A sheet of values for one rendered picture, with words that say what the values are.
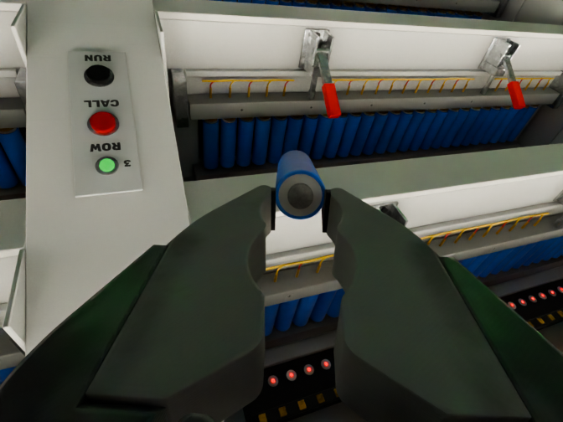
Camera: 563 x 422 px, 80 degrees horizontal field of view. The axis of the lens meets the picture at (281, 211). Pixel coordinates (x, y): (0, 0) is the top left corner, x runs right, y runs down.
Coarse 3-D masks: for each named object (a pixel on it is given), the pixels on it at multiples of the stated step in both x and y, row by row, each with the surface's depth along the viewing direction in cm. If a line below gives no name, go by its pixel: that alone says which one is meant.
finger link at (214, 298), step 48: (192, 240) 9; (240, 240) 9; (144, 288) 7; (192, 288) 7; (240, 288) 7; (144, 336) 6; (192, 336) 6; (240, 336) 6; (96, 384) 5; (144, 384) 5; (192, 384) 5; (240, 384) 6
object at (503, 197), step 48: (192, 192) 25; (240, 192) 26; (384, 192) 28; (432, 192) 30; (480, 192) 33; (528, 192) 36; (288, 240) 28; (432, 240) 36; (480, 240) 37; (528, 240) 40; (288, 288) 29; (336, 288) 32; (528, 288) 49; (288, 336) 36; (288, 384) 35
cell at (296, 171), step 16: (288, 160) 15; (304, 160) 14; (288, 176) 12; (304, 176) 12; (288, 192) 12; (304, 192) 12; (320, 192) 12; (288, 208) 12; (304, 208) 12; (320, 208) 12
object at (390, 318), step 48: (336, 192) 11; (336, 240) 9; (384, 240) 9; (384, 288) 7; (432, 288) 7; (336, 336) 7; (384, 336) 6; (432, 336) 6; (480, 336) 6; (336, 384) 7; (384, 384) 6; (432, 384) 5; (480, 384) 5
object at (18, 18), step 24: (0, 0) 26; (24, 0) 27; (0, 24) 27; (24, 24) 25; (0, 48) 28; (24, 48) 25; (0, 72) 28; (24, 72) 29; (0, 96) 30; (24, 96) 28; (0, 120) 29; (24, 120) 30; (0, 144) 33; (24, 144) 33; (0, 168) 33; (24, 168) 33; (0, 192) 34; (24, 192) 35
